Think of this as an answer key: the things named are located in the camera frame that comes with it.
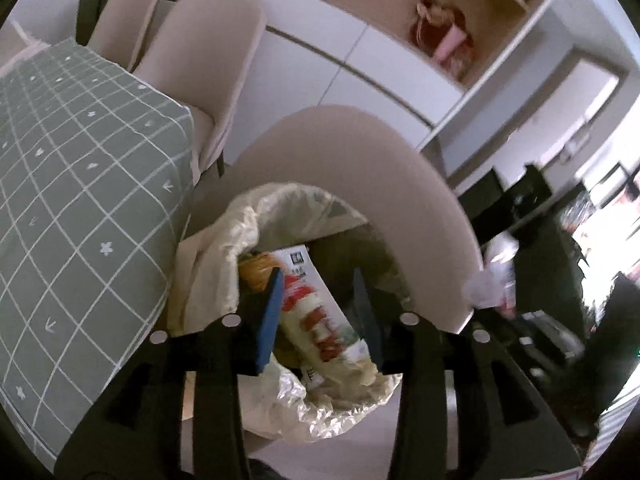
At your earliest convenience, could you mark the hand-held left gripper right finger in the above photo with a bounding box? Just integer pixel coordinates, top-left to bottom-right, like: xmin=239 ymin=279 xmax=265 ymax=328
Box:
xmin=352 ymin=267 xmax=586 ymax=480

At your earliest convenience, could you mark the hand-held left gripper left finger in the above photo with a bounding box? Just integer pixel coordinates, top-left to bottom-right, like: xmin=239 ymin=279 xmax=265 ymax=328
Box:
xmin=55 ymin=267 xmax=286 ymax=480

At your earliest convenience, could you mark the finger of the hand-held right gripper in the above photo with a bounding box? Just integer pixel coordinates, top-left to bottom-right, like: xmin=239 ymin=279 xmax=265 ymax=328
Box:
xmin=457 ymin=162 xmax=556 ymax=247

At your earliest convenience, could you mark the red white snack packet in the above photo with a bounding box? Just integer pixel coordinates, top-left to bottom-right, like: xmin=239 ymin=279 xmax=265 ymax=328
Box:
xmin=270 ymin=245 xmax=380 ymax=392

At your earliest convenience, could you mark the white wrapper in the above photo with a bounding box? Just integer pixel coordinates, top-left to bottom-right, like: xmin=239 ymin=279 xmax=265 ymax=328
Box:
xmin=462 ymin=237 xmax=521 ymax=318

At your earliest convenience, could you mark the trash bin with plastic liner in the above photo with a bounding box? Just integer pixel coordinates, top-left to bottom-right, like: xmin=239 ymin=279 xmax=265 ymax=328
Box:
xmin=167 ymin=182 xmax=406 ymax=446

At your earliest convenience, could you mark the orange snack packet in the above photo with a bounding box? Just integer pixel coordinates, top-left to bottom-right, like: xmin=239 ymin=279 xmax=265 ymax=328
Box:
xmin=237 ymin=252 xmax=281 ymax=293

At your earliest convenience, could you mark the beige dining chair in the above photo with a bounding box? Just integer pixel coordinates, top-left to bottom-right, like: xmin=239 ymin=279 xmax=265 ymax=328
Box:
xmin=230 ymin=104 xmax=486 ymax=336
xmin=135 ymin=0 xmax=268 ymax=176
xmin=87 ymin=0 xmax=162 ymax=73

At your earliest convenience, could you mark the green checked tablecloth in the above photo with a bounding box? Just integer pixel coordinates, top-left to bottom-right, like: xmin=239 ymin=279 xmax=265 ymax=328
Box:
xmin=0 ymin=40 xmax=196 ymax=471

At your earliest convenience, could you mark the white wooden shelf cabinet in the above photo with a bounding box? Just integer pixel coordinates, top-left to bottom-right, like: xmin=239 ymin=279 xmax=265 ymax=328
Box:
xmin=135 ymin=0 xmax=563 ymax=151

